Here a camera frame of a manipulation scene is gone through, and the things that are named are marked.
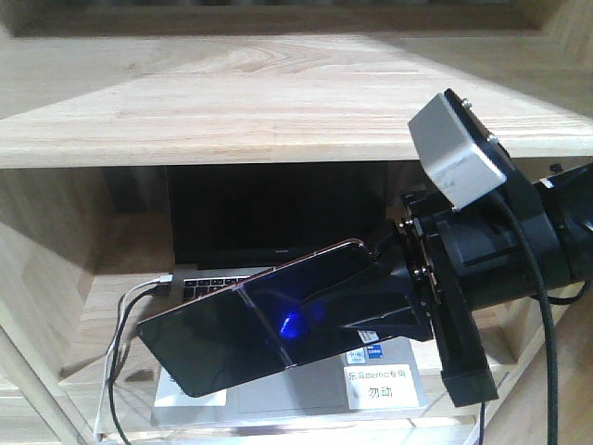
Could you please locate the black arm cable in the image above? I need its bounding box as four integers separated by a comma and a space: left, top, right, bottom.
476, 189, 593, 445

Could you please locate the white laptop cable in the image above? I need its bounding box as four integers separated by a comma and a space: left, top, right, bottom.
92, 273, 173, 445

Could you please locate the black laptop cable left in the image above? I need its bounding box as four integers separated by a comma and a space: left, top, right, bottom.
106, 285, 170, 445

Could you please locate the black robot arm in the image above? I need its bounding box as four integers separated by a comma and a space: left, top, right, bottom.
287, 150, 592, 406

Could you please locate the black foldable phone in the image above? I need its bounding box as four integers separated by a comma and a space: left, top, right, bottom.
138, 239, 382, 397

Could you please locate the silver laptop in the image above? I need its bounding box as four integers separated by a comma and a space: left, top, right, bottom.
153, 161, 419, 426

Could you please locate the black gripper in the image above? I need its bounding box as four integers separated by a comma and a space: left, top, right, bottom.
301, 190, 537, 407

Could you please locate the wooden shelf unit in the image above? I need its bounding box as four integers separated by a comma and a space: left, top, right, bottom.
1, 1, 592, 444

